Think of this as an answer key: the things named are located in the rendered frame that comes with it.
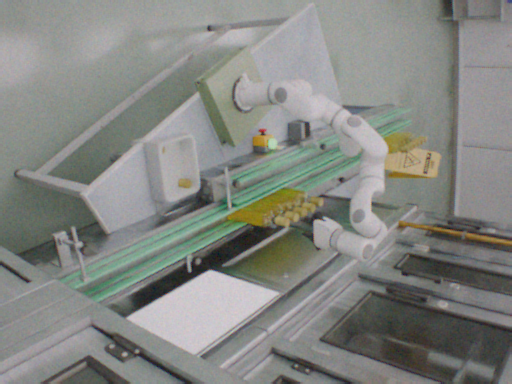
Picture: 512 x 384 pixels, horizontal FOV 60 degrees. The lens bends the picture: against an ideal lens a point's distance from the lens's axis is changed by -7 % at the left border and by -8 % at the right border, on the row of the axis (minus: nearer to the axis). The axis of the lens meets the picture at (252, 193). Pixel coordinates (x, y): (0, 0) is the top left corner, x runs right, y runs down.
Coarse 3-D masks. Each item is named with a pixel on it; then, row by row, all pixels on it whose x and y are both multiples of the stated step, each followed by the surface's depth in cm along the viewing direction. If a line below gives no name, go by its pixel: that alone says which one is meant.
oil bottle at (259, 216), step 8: (240, 208) 185; (248, 208) 184; (256, 208) 183; (264, 208) 182; (232, 216) 188; (240, 216) 185; (248, 216) 182; (256, 216) 179; (264, 216) 177; (256, 224) 181; (264, 224) 178
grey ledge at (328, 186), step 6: (354, 168) 269; (342, 174) 259; (348, 174) 264; (354, 174) 270; (330, 180) 250; (348, 180) 262; (318, 186) 241; (324, 186) 246; (330, 186) 251; (336, 186) 254; (312, 192) 238; (318, 192) 242; (324, 192) 247
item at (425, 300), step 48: (240, 240) 203; (384, 240) 187; (432, 240) 182; (144, 288) 169; (336, 288) 156; (384, 288) 156; (432, 288) 149; (480, 288) 148; (240, 336) 132; (288, 336) 136; (336, 336) 134; (384, 336) 131; (432, 336) 128; (480, 336) 125
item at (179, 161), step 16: (160, 144) 165; (176, 144) 180; (192, 144) 177; (160, 160) 166; (176, 160) 181; (192, 160) 180; (176, 176) 182; (192, 176) 182; (176, 192) 179; (192, 192) 180
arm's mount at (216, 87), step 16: (240, 48) 200; (224, 64) 189; (240, 64) 195; (208, 80) 181; (224, 80) 188; (256, 80) 204; (208, 96) 185; (224, 96) 189; (208, 112) 192; (224, 112) 189; (240, 112) 197; (256, 112) 205; (224, 128) 193; (240, 128) 198
